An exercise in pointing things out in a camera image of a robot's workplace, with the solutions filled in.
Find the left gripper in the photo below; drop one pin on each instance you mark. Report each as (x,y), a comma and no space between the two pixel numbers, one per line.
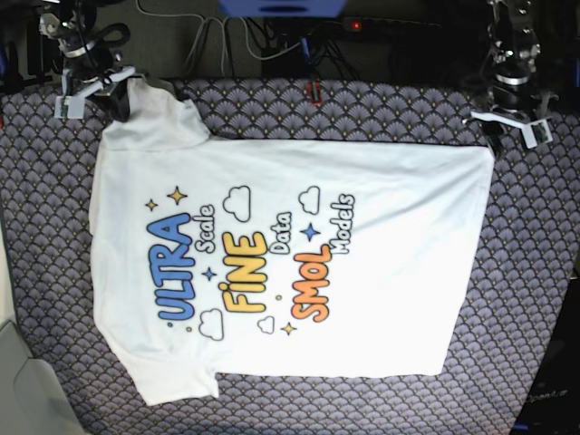
(510,98)

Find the blue box at top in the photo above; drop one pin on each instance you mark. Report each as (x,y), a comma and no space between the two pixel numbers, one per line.
(283,8)

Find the red and black clamp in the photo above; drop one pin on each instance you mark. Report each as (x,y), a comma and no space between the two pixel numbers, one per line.
(314,92)

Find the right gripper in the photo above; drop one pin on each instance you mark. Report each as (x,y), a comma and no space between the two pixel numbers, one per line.
(97,66)

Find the black power strip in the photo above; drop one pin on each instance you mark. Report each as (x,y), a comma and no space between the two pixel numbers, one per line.
(355,24)

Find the patterned grey table cloth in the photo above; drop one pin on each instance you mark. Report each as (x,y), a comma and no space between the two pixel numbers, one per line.
(525,258)

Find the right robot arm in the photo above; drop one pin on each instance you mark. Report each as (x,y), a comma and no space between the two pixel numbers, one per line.
(72,24)

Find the white printed T-shirt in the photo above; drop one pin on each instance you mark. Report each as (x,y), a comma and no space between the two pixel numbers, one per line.
(305,258)

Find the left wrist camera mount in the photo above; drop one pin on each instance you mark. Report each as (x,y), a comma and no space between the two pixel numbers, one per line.
(534,133)

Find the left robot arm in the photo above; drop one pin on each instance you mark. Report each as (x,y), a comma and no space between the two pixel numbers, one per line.
(514,48)

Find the grey plastic bin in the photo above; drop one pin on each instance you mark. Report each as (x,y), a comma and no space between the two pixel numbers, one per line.
(32,398)

